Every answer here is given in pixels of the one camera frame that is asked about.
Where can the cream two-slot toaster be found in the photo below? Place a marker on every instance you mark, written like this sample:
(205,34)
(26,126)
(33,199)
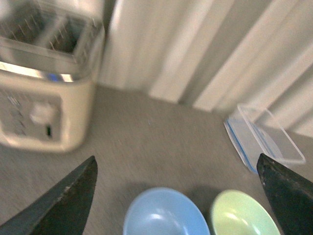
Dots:
(50,57)

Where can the blue-rimmed container lid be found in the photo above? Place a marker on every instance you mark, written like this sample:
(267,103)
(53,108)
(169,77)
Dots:
(238,144)

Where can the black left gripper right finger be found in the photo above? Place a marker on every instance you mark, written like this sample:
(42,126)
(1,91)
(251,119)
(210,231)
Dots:
(289,194)

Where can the green bowl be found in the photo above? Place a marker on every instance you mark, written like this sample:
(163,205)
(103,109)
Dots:
(234,212)

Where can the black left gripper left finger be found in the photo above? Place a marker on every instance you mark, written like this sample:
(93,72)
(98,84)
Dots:
(63,210)

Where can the white curtain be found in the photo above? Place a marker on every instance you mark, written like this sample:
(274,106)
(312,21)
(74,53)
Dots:
(215,54)

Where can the clear plastic food container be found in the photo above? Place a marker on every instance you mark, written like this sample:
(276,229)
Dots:
(264,119)

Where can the blue bowl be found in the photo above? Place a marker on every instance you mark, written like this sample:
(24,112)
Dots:
(164,211)

